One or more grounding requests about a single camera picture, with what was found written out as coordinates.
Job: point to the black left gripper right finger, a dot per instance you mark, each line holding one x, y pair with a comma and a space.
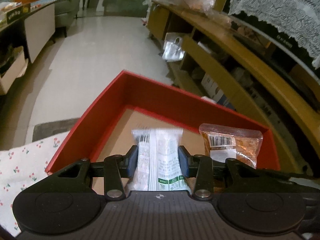
198, 170

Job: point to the white lace cloth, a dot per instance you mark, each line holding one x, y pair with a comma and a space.
298, 19

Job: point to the wooden tv cabinet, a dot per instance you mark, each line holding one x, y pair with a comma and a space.
251, 86

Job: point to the red cardboard box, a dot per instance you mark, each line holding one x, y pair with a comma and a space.
75, 174

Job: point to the grey sofa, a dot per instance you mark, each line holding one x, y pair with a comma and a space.
65, 13

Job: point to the silver gift bag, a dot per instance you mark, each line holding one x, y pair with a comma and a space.
173, 51

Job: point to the white green snack packet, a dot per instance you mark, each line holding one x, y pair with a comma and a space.
158, 166

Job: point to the white side cabinet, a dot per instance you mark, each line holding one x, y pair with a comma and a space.
31, 29

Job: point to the orange clear snack packet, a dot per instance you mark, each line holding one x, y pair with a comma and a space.
223, 142

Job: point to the white cardboard box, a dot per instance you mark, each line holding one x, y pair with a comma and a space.
16, 69

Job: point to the cherry print tablecloth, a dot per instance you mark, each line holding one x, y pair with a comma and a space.
20, 168

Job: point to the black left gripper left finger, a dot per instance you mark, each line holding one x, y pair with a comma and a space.
117, 167

